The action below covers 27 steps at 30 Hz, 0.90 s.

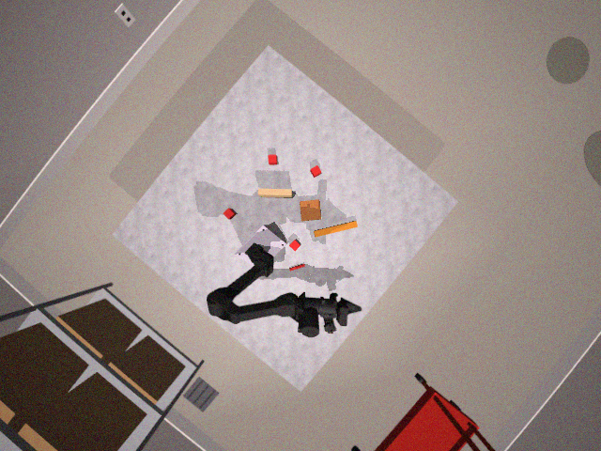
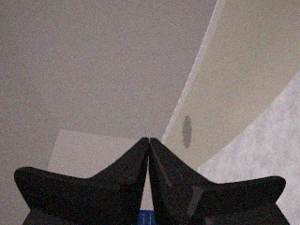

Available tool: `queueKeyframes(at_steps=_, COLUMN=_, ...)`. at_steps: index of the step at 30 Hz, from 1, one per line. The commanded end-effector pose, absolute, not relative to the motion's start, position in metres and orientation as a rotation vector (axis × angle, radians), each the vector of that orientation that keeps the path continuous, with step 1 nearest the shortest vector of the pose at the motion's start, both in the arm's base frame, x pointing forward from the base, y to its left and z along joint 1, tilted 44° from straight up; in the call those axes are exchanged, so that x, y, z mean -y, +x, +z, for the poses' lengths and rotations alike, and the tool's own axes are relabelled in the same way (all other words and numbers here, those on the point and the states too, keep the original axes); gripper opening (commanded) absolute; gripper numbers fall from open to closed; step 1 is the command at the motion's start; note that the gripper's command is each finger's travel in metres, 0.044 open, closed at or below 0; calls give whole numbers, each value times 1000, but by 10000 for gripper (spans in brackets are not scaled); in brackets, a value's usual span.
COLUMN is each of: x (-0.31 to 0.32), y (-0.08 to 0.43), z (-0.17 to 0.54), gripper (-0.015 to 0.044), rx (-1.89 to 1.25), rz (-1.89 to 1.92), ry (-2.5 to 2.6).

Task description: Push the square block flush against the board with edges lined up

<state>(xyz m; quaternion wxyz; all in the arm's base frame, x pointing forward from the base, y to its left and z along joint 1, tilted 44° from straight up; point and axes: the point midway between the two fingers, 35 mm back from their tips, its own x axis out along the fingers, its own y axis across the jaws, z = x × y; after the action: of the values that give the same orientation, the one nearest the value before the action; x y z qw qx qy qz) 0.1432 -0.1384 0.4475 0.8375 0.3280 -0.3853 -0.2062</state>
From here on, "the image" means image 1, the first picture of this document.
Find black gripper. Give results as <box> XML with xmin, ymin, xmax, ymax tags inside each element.
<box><xmin>318</xmin><ymin>293</ymin><xmax>362</xmax><ymax>326</ymax></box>

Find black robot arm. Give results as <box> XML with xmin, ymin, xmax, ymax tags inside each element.
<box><xmin>207</xmin><ymin>243</ymin><xmax>337</xmax><ymax>337</ymax></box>

